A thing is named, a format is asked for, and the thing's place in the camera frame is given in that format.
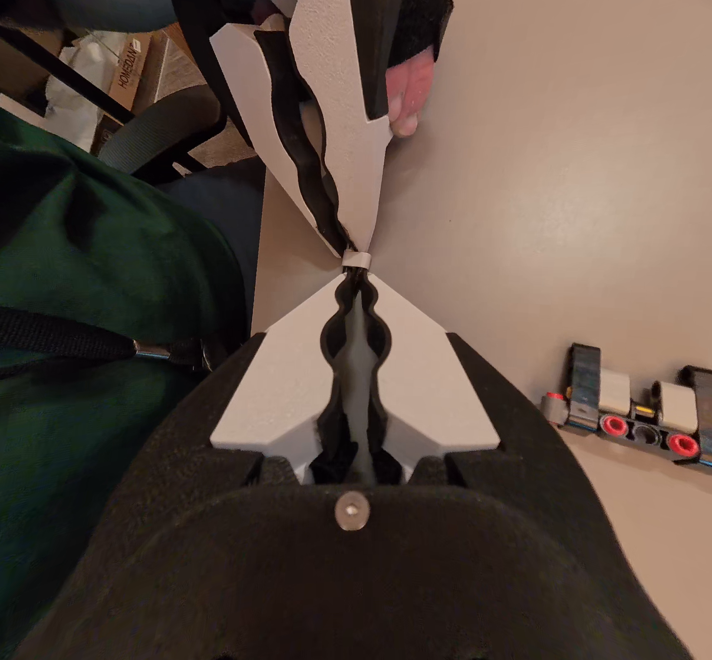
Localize white plastic bag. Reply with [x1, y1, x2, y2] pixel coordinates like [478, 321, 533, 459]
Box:
[44, 32, 126, 152]

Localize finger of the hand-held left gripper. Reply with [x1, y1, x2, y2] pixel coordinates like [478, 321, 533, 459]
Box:
[288, 0, 394, 255]
[210, 22, 357, 258]

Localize person's office chair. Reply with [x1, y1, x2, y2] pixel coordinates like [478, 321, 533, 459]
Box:
[0, 26, 226, 174]

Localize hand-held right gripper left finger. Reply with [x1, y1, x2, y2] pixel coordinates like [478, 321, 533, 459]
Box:
[210, 273, 346, 485]

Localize black shoulder strap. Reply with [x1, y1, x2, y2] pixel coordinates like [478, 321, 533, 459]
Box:
[0, 307, 215, 374]

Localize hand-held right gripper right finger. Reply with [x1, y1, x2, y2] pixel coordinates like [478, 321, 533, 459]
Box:
[362, 273, 502, 482]

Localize black lego subassembly red pins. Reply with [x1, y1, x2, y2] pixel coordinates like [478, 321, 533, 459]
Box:
[540, 343, 712, 474]

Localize brown cardboard box black print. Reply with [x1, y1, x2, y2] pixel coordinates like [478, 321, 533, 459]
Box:
[92, 32, 170, 155]

